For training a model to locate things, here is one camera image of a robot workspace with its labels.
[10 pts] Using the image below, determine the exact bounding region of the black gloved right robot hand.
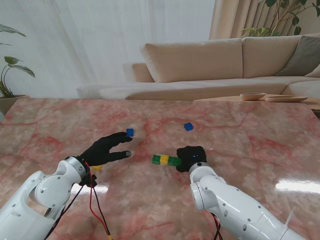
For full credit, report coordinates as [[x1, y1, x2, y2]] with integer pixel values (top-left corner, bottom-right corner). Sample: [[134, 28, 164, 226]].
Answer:
[[176, 146, 208, 174]]

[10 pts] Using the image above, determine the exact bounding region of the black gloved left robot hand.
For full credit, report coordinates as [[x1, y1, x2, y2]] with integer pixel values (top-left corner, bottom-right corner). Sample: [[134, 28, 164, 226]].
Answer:
[[81, 131, 133, 167]]

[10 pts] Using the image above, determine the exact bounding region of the wooden bowl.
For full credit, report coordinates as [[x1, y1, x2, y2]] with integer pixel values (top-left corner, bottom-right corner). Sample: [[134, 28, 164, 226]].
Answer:
[[239, 92, 267, 101]]

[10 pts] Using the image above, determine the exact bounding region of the beige sofa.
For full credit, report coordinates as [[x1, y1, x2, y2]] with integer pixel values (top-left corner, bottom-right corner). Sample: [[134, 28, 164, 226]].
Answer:
[[77, 33, 320, 101]]

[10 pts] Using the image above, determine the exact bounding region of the pale plant pot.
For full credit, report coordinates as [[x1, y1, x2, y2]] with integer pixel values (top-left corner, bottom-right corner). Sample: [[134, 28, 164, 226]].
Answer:
[[0, 94, 30, 116]]

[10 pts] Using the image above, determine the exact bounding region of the flat wooden tray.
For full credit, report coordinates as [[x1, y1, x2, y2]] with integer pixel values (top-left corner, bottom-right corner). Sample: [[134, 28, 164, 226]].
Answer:
[[264, 95, 309, 103]]

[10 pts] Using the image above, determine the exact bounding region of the large-leaf green houseplant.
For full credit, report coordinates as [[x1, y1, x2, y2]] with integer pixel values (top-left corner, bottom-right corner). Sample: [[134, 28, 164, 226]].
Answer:
[[0, 23, 36, 99]]

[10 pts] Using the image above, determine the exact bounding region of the sheer white curtain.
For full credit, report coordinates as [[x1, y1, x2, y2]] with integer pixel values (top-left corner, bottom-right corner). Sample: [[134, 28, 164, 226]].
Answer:
[[0, 0, 216, 100]]

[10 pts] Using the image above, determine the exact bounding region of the beige curtain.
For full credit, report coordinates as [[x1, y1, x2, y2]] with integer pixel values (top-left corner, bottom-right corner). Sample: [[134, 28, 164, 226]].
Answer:
[[208, 0, 320, 40]]

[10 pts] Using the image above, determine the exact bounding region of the tall leafy branch plant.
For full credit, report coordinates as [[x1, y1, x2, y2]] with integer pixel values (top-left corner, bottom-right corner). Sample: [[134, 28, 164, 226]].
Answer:
[[241, 0, 320, 38]]

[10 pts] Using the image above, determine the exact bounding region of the grey sofa cushion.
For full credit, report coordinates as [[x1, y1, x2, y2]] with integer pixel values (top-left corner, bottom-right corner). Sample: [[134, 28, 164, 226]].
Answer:
[[276, 35, 320, 77]]

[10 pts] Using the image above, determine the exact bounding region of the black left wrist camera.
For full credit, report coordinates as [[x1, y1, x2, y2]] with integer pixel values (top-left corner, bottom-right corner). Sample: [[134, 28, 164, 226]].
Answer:
[[79, 173, 98, 187]]

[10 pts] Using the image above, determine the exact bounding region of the red wire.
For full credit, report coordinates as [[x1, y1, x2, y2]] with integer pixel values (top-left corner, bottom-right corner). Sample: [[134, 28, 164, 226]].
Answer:
[[212, 214, 225, 240], [84, 161, 113, 240]]

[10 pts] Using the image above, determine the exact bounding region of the black wire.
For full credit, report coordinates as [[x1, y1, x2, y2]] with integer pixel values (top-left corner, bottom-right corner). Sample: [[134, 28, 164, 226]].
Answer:
[[43, 184, 112, 240]]

